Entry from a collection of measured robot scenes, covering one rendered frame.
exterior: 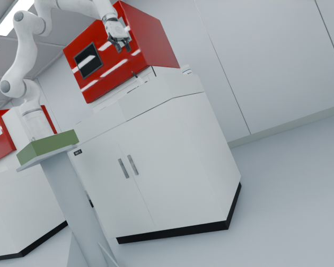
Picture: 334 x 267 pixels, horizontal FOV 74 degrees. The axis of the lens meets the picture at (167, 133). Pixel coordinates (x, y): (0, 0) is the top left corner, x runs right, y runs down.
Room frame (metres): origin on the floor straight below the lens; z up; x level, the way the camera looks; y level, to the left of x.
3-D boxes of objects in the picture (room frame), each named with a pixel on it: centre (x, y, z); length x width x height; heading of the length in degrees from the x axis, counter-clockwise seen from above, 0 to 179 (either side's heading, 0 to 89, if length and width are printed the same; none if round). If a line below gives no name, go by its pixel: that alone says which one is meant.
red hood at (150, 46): (2.40, 0.09, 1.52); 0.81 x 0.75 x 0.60; 61
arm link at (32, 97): (1.41, 0.71, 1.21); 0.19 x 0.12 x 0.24; 168
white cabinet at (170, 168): (1.70, 0.17, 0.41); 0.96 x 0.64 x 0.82; 61
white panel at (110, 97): (2.12, 0.25, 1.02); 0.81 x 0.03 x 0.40; 61
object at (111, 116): (1.55, 0.42, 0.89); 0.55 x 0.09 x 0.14; 61
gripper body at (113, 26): (1.24, 0.03, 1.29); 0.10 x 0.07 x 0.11; 136
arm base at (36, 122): (1.38, 0.71, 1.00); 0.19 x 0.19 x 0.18
